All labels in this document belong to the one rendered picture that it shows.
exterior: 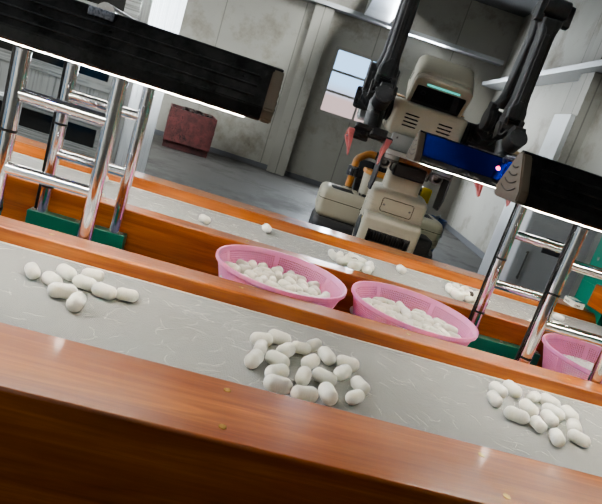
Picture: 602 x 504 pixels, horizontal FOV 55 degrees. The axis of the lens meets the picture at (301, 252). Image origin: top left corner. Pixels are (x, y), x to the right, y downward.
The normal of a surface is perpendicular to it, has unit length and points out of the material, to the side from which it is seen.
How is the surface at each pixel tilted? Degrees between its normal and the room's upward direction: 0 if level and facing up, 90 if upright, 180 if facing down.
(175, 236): 90
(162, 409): 0
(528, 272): 90
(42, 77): 90
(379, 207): 98
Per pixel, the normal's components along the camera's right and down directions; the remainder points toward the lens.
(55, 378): 0.30, -0.93
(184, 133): 0.22, 0.30
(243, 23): -0.01, 0.23
